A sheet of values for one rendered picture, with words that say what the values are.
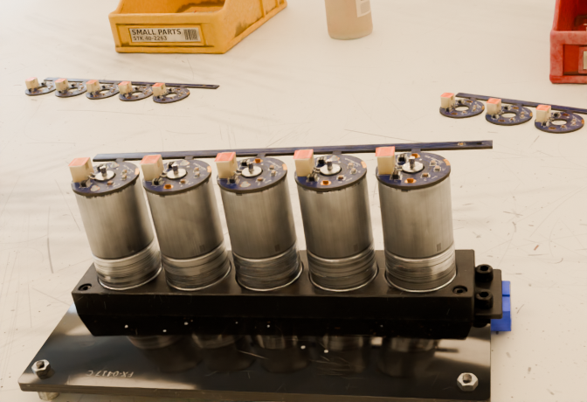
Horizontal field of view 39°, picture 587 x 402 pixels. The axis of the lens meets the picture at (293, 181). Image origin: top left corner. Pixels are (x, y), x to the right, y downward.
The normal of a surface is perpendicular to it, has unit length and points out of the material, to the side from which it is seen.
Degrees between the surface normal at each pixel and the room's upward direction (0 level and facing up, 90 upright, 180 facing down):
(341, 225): 90
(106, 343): 0
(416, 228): 90
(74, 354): 0
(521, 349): 0
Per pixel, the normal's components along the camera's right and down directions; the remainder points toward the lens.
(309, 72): -0.14, -0.88
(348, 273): 0.18, 0.43
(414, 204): -0.07, 0.47
